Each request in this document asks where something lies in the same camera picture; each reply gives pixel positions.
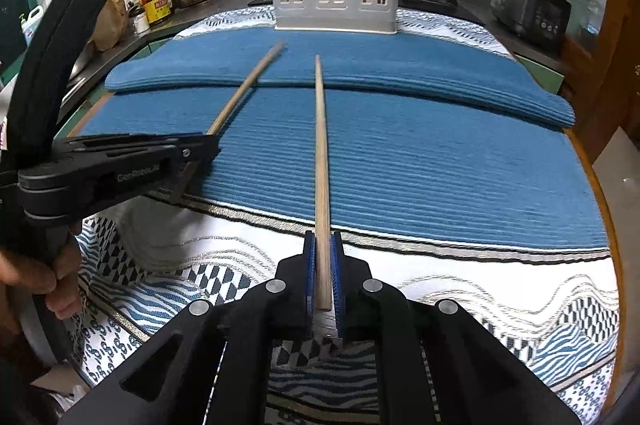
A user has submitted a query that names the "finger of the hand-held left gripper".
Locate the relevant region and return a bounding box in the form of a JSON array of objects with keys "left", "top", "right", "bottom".
[{"left": 75, "top": 133, "right": 221, "bottom": 164}]

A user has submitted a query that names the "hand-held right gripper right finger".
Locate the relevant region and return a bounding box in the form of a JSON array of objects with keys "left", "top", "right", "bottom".
[{"left": 330, "top": 231, "right": 581, "bottom": 425}]

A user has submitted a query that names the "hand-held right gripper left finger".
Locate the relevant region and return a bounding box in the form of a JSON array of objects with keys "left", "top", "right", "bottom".
[{"left": 57, "top": 231, "right": 316, "bottom": 425}]

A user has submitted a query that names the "wooden chopstick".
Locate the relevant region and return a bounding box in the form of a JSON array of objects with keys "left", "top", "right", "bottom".
[
  {"left": 312, "top": 55, "right": 333, "bottom": 312},
  {"left": 170, "top": 42, "right": 286, "bottom": 202}
]

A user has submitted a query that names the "person's left hand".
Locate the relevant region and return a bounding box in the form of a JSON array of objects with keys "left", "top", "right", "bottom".
[{"left": 0, "top": 227, "right": 83, "bottom": 321}]

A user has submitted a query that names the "small white jar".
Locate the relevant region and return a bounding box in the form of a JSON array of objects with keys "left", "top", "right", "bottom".
[{"left": 129, "top": 7, "right": 151, "bottom": 34}]

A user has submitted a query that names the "blue white patterned tablecloth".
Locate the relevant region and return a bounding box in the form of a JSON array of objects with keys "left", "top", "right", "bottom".
[{"left": 65, "top": 7, "right": 621, "bottom": 425}]

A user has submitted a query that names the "brown round chopping block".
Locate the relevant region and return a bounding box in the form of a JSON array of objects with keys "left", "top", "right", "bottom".
[{"left": 94, "top": 0, "right": 130, "bottom": 52}]

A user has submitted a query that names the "white plastic jug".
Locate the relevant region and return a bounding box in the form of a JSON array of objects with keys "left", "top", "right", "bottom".
[{"left": 20, "top": 5, "right": 46, "bottom": 46}]

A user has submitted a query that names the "blue ribbed placemat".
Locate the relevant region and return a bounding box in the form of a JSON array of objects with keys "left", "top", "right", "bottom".
[{"left": 104, "top": 29, "right": 577, "bottom": 129}]

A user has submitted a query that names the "black countertop appliance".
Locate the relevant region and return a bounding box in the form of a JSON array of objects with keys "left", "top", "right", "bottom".
[{"left": 490, "top": 0, "right": 572, "bottom": 53}]

